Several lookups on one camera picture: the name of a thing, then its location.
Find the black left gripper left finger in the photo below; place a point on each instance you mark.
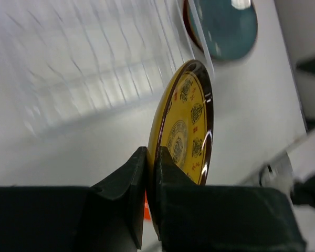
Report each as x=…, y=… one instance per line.
x=105, y=217

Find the white wire dish rack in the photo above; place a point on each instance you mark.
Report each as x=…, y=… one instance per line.
x=68, y=61

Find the red teal floral plate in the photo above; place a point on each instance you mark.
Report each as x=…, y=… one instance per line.
x=189, y=27

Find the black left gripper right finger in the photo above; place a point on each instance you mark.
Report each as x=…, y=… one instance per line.
x=191, y=217

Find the orange plate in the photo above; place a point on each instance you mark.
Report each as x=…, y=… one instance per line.
x=147, y=216

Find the dark teal plate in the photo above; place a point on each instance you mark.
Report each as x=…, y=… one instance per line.
x=230, y=28

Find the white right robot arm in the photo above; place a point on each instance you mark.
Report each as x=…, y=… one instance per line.
x=298, y=181

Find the yellow brown plate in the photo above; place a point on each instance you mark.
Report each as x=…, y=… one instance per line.
x=183, y=123

